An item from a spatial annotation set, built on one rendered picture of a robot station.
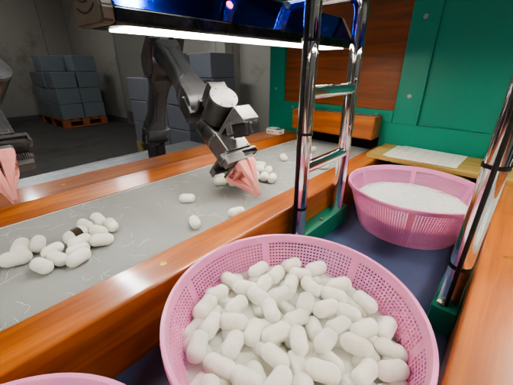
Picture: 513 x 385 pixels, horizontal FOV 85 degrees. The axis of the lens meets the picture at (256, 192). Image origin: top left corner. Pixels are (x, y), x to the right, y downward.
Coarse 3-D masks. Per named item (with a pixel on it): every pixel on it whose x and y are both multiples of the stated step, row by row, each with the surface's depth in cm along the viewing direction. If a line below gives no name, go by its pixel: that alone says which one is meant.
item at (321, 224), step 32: (288, 0) 54; (320, 0) 37; (352, 0) 47; (320, 32) 39; (352, 32) 49; (352, 64) 50; (320, 96) 44; (352, 96) 52; (352, 128) 55; (320, 160) 49; (320, 224) 55
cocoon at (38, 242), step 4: (36, 236) 43; (40, 236) 43; (32, 240) 42; (36, 240) 42; (40, 240) 42; (44, 240) 43; (32, 244) 41; (36, 244) 42; (40, 244) 42; (44, 244) 43; (32, 248) 41; (36, 248) 42; (40, 248) 42; (36, 252) 42
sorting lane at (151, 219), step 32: (256, 160) 84; (288, 160) 84; (128, 192) 63; (160, 192) 63; (192, 192) 63; (224, 192) 63; (32, 224) 50; (64, 224) 50; (128, 224) 50; (160, 224) 50; (96, 256) 42; (128, 256) 42; (0, 288) 36; (32, 288) 36; (64, 288) 36; (0, 320) 31
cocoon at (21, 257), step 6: (6, 252) 39; (12, 252) 39; (18, 252) 39; (24, 252) 39; (30, 252) 40; (0, 258) 38; (6, 258) 38; (12, 258) 39; (18, 258) 39; (24, 258) 39; (30, 258) 40; (0, 264) 38; (6, 264) 38; (12, 264) 39; (18, 264) 39
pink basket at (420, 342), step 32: (224, 256) 39; (256, 256) 41; (288, 256) 42; (320, 256) 40; (352, 256) 38; (192, 288) 34; (384, 288) 34; (416, 320) 29; (416, 352) 27; (416, 384) 24
